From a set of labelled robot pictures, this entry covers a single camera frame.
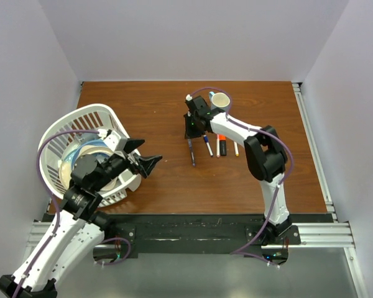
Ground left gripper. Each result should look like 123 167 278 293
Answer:
93 138 162 191

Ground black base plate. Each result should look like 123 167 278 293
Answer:
43 210 333 260

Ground white purple-tip pen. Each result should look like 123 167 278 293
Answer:
203 134 214 157

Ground white pink-tip pen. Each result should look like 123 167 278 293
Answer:
216 134 220 158

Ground white yellow pen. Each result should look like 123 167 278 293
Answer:
234 142 239 156

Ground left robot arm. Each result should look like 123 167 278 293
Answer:
0 139 162 297

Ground black orange highlighter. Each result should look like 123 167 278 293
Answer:
218 135 227 156

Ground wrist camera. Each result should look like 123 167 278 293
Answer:
98 129 128 152
185 94 193 105

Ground light blue mug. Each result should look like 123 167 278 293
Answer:
209 91 231 112

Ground purple pen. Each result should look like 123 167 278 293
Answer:
187 138 196 167

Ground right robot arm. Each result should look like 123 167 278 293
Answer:
184 95 294 244

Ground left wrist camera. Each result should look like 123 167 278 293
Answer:
98 129 128 152

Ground white laundry basket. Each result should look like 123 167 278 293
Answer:
39 104 129 199

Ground stacked plates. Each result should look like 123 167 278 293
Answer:
58 140 113 189

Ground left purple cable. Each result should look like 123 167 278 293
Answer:
11 129 105 298

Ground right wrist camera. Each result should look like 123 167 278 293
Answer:
185 94 193 105

